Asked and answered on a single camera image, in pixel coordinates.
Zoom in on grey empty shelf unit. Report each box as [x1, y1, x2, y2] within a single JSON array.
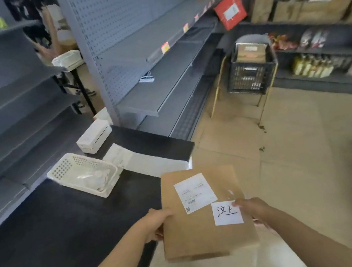
[[0, 0, 111, 243]]

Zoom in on grey pegboard shelf unit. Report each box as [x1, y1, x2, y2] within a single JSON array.
[[56, 0, 254, 159]]

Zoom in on white label printer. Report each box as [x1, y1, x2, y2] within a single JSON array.
[[73, 117, 116, 157]]

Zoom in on person's right forearm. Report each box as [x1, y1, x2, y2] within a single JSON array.
[[263, 193, 352, 267]]

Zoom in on grey stocked shelf unit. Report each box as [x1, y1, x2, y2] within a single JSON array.
[[208, 0, 352, 124]]

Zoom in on clear plastic bag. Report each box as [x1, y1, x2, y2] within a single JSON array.
[[76, 167, 114, 195]]

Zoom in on row of yellow bottles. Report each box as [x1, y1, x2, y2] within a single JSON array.
[[290, 49, 336, 83]]

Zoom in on silver snack packets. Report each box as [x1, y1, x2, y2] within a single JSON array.
[[297, 25, 332, 51]]

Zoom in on wide brown paper bag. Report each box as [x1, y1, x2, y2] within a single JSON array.
[[293, 0, 352, 30]]

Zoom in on person's right hand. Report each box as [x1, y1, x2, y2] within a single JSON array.
[[231, 193, 277, 234]]

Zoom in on white perforated plastic basket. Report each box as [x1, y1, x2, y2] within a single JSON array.
[[44, 145, 124, 207]]

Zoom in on tall brown paper bag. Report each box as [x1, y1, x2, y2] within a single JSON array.
[[247, 0, 283, 26]]

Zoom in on black metal stand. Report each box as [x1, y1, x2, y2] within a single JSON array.
[[52, 65, 98, 121]]

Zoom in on small brown paper bag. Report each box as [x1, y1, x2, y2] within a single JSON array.
[[270, 0, 306, 25]]

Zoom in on red snack packets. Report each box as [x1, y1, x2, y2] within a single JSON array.
[[268, 29, 300, 54]]

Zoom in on brown paper bag white label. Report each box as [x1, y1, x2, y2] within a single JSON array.
[[234, 38, 271, 68]]

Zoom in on red mailer packet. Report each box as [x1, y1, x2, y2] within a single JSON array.
[[212, 0, 250, 33]]

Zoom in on person's left hand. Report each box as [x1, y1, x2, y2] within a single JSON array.
[[141, 205, 178, 244]]

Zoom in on white storage basket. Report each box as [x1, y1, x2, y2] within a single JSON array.
[[50, 48, 85, 74]]

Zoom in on black wire basket cart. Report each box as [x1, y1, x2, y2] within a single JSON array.
[[198, 30, 289, 133]]

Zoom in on brown paper bag with labels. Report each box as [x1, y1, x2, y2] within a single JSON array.
[[151, 160, 262, 266]]

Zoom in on white paper sheet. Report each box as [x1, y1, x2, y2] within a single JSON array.
[[100, 131, 195, 187]]

